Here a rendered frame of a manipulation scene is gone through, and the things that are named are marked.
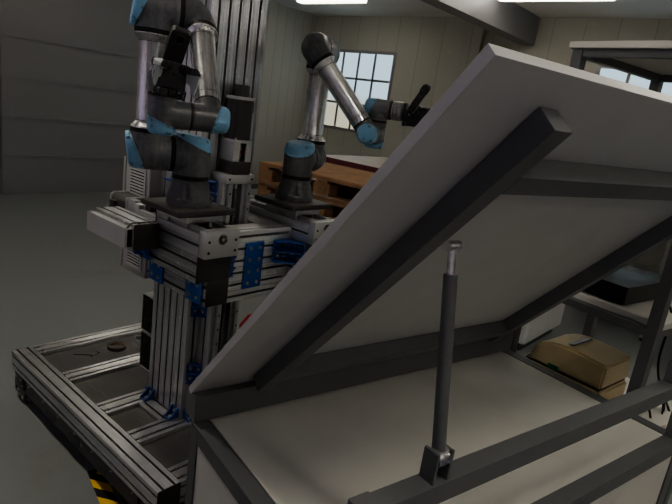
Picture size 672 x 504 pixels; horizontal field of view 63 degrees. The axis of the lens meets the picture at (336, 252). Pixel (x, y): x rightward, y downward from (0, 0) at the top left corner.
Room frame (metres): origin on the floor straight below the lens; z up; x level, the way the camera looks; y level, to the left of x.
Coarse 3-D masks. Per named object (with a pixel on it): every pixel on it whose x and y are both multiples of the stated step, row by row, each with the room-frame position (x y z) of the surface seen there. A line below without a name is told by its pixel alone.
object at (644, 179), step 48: (528, 144) 0.72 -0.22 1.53; (480, 192) 0.76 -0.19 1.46; (528, 192) 0.82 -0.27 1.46; (576, 192) 0.89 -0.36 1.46; (624, 192) 0.97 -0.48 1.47; (432, 240) 0.83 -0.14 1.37; (384, 288) 0.92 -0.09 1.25; (576, 288) 1.52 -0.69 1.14; (432, 336) 1.47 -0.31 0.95; (480, 336) 1.58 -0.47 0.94
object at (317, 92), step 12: (336, 48) 2.33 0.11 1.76; (336, 60) 2.36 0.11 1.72; (312, 72) 2.30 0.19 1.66; (312, 84) 2.30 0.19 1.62; (324, 84) 2.31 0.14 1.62; (312, 96) 2.30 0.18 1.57; (324, 96) 2.31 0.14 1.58; (312, 108) 2.30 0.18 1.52; (324, 108) 2.32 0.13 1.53; (312, 120) 2.30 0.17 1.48; (312, 132) 2.30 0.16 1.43; (324, 144) 2.33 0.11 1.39; (324, 156) 2.35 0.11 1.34
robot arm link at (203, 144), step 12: (180, 132) 1.78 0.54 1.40; (180, 144) 1.76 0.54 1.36; (192, 144) 1.76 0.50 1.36; (204, 144) 1.79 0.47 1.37; (180, 156) 1.75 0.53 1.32; (192, 156) 1.77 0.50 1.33; (204, 156) 1.79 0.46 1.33; (180, 168) 1.77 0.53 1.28; (192, 168) 1.77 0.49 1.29; (204, 168) 1.79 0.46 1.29
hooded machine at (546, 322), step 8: (560, 304) 4.25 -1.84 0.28; (552, 312) 4.13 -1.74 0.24; (560, 312) 4.29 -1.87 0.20; (536, 320) 3.88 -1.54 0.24; (544, 320) 4.02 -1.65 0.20; (552, 320) 4.17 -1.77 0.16; (560, 320) 4.33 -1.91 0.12; (528, 328) 3.79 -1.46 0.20; (536, 328) 3.91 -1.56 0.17; (544, 328) 4.06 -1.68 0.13; (552, 328) 4.22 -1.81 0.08; (520, 336) 3.80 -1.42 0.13; (528, 336) 3.81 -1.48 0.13; (536, 336) 3.95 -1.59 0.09; (520, 344) 3.84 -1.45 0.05; (528, 344) 3.98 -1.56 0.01
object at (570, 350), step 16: (560, 336) 1.98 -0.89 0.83; (576, 336) 1.95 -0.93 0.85; (544, 352) 1.87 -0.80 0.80; (560, 352) 1.83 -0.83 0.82; (576, 352) 1.80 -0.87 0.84; (592, 352) 1.81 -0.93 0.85; (608, 352) 1.83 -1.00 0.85; (560, 368) 1.82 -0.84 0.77; (576, 368) 1.78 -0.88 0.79; (592, 368) 1.74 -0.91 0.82; (608, 368) 1.72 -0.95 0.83; (624, 368) 1.81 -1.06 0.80; (592, 384) 1.73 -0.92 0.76; (608, 384) 1.75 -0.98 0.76; (624, 384) 1.83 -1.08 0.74
